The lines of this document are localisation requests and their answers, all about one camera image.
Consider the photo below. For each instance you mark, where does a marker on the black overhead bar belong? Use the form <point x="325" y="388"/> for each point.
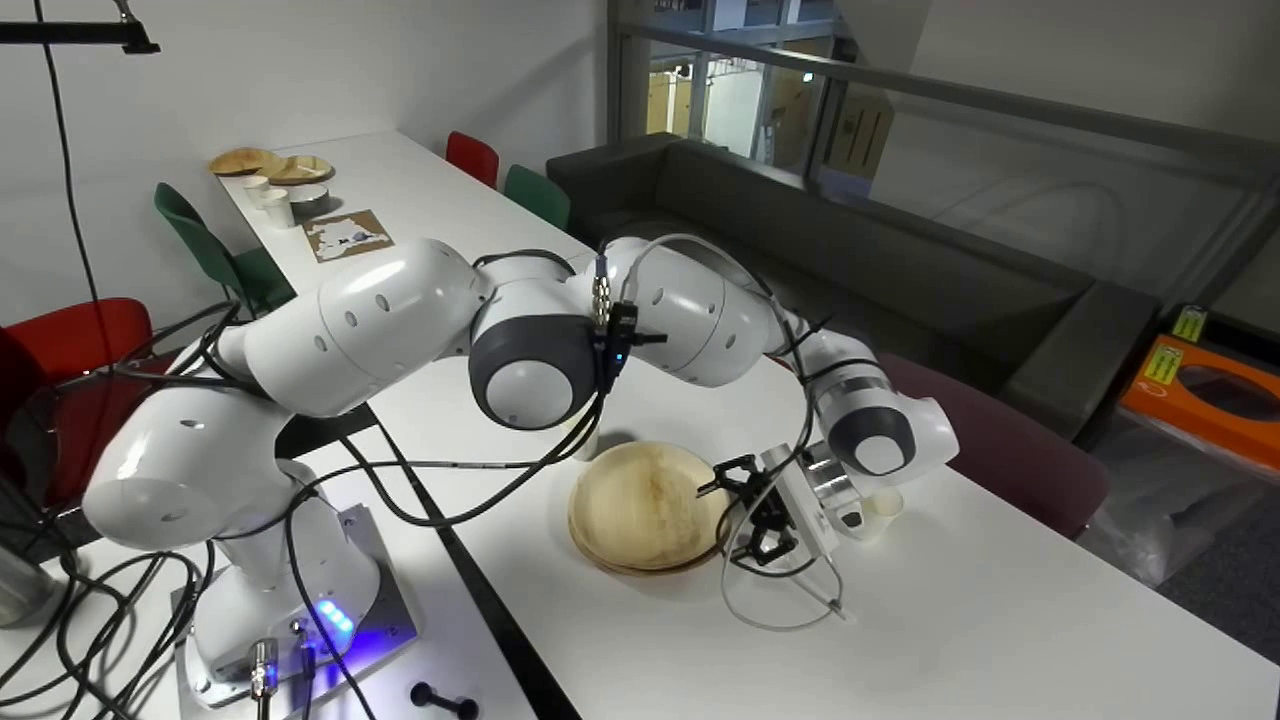
<point x="82" y="38"/>

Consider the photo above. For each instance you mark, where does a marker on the green chair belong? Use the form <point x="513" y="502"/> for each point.
<point x="221" y="263"/>
<point x="537" y="194"/>

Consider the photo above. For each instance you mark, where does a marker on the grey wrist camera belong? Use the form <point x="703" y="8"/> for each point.
<point x="800" y="506"/>

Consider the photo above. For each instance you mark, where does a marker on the dark grey sofa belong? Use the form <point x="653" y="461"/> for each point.
<point x="745" y="202"/>

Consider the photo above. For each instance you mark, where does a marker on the brown paper plate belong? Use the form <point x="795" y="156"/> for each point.
<point x="241" y="161"/>
<point x="303" y="171"/>

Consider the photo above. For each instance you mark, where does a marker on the glass balustrade with rail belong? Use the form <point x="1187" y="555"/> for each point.
<point x="1067" y="202"/>

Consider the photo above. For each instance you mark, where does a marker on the red office chair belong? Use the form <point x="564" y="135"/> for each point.
<point x="73" y="340"/>

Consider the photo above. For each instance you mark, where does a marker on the small black tool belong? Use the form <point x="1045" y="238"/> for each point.
<point x="445" y="696"/>

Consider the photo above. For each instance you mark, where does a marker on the maroon upholstered chair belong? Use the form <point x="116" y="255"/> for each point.
<point x="1012" y="455"/>

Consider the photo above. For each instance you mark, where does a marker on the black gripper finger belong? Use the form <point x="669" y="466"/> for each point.
<point x="771" y="534"/>
<point x="734" y="473"/>

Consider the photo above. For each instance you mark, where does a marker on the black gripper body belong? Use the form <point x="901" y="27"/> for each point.
<point x="843" y="492"/>

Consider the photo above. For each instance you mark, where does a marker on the small red chair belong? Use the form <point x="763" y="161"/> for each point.
<point x="472" y="156"/>

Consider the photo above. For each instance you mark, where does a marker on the bamboo steamer basket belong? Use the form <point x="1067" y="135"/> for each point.
<point x="625" y="567"/>
<point x="647" y="502"/>

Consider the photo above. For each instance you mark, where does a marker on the small white bowl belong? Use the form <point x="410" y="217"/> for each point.
<point x="306" y="202"/>

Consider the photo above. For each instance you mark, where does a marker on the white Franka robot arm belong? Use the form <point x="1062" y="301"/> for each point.
<point x="362" y="320"/>

